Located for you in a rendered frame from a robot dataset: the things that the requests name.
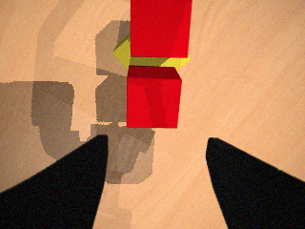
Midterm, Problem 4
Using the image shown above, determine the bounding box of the yellow cube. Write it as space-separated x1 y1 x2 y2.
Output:
112 33 191 71

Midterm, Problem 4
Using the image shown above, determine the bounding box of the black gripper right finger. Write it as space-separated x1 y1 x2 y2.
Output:
205 137 305 229

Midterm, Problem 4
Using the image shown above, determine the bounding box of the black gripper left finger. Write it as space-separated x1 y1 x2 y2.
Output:
0 135 109 229

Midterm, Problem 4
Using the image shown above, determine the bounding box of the dark red cube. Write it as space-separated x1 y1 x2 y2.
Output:
127 65 182 129
131 0 193 58

